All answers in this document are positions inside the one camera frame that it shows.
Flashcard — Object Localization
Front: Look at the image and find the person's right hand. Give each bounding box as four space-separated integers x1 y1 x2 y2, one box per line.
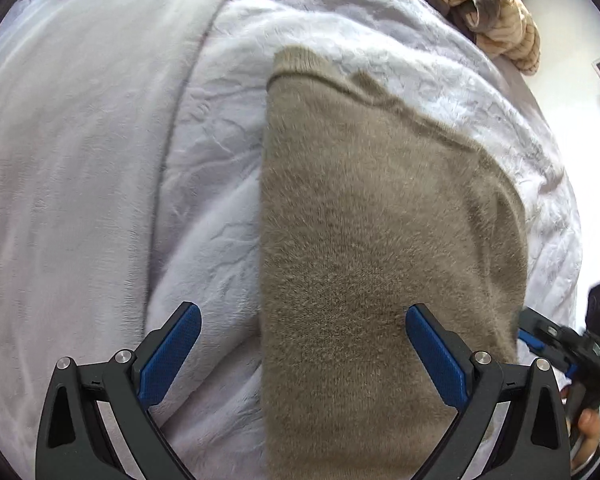
570 407 600 472

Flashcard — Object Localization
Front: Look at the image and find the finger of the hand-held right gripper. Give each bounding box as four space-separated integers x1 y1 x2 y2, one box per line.
522 307 573 343
517 330 581 380

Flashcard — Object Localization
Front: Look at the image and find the brown knit sweater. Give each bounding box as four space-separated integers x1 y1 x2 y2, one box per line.
257 46 528 480

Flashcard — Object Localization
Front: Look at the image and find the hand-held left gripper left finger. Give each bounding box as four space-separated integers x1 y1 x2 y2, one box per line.
35 301 203 480

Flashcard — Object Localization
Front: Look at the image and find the lavender fleece blanket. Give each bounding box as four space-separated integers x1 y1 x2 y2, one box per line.
0 0 583 480

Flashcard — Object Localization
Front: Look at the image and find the dark brown cloth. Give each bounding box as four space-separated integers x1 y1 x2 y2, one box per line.
405 0 483 46

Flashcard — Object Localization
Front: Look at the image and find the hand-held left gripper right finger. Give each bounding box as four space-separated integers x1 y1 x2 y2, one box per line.
405 302 573 480

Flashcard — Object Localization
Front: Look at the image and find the beige fluffy garment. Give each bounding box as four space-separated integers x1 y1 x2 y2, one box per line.
405 0 541 76

